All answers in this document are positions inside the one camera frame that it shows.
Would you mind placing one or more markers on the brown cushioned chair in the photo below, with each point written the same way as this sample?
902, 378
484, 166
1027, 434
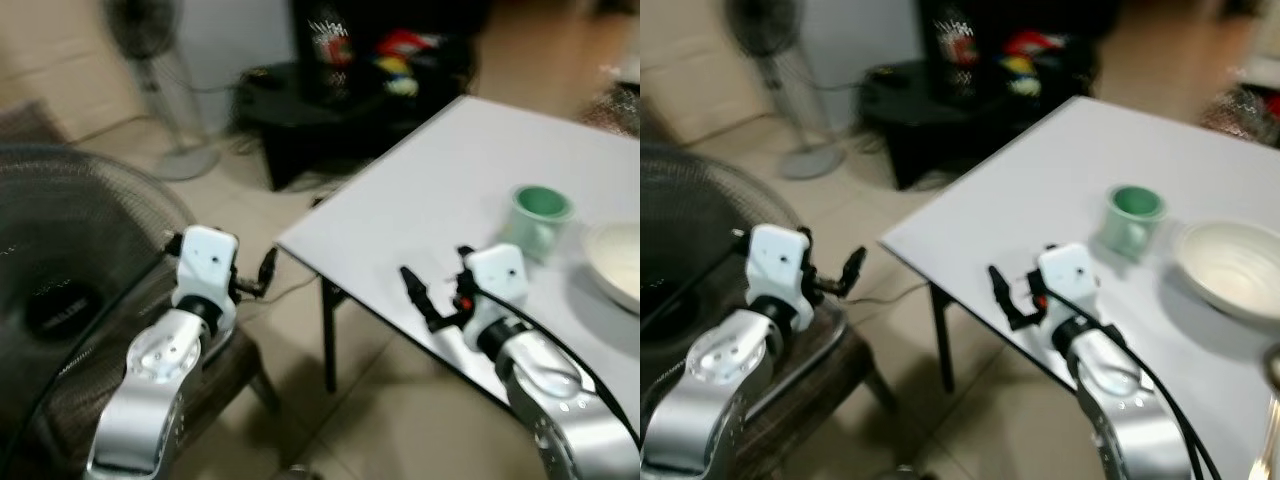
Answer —
235, 360
830, 340

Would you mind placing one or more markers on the black low cabinet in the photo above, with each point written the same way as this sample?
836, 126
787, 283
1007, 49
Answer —
930, 140
300, 140

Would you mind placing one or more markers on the large black fan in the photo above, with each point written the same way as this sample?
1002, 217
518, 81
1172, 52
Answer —
680, 240
60, 230

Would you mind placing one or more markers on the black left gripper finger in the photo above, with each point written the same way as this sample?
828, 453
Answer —
268, 270
856, 270

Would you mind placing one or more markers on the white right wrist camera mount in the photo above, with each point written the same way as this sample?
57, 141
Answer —
497, 280
1070, 278

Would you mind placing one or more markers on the colourful toy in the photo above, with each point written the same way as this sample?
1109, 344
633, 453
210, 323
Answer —
1032, 62
405, 62

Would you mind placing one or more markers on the metal spoon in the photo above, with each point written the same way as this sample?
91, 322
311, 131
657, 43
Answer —
1272, 400

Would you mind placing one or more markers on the white bowl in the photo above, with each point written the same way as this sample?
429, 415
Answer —
618, 262
1235, 270

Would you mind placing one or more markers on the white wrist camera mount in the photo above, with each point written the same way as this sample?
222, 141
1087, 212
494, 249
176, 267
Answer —
1070, 278
207, 265
497, 280
778, 265

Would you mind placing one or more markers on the white table with black legs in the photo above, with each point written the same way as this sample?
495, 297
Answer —
1040, 180
440, 180

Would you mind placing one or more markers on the grey pedestal fan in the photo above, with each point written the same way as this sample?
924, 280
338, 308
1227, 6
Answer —
170, 90
790, 90

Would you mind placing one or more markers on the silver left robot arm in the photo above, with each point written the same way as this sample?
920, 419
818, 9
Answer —
700, 400
150, 400

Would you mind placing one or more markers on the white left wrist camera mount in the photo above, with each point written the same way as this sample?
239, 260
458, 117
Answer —
207, 265
778, 265

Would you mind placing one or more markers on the green cup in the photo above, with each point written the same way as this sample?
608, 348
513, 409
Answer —
538, 225
1133, 225

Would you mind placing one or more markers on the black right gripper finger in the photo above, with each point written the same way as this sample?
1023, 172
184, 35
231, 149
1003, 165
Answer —
415, 288
1002, 288
1046, 255
465, 260

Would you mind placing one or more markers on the dark patterned chair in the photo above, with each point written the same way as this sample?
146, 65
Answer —
618, 110
1240, 115

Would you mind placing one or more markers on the black printed speaker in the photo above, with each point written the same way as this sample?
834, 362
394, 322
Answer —
325, 50
955, 50

